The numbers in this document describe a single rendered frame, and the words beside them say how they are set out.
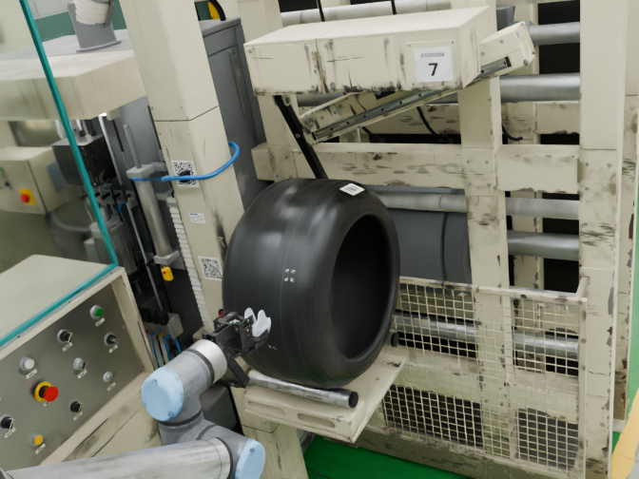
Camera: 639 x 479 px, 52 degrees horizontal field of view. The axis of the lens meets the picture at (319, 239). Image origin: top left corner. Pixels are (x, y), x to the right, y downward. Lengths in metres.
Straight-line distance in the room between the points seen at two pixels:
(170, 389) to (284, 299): 0.38
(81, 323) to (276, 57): 0.90
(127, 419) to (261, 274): 0.71
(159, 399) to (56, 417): 0.67
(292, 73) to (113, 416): 1.08
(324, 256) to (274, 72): 0.56
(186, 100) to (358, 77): 0.43
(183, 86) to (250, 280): 0.50
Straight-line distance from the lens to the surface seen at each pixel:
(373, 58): 1.67
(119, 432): 2.04
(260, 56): 1.83
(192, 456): 1.19
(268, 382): 1.90
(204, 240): 1.84
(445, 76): 1.61
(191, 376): 1.32
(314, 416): 1.85
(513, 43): 1.69
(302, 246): 1.52
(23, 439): 1.90
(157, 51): 1.69
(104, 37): 2.28
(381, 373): 2.02
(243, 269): 1.59
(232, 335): 1.43
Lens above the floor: 2.05
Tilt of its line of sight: 26 degrees down
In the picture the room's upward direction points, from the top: 11 degrees counter-clockwise
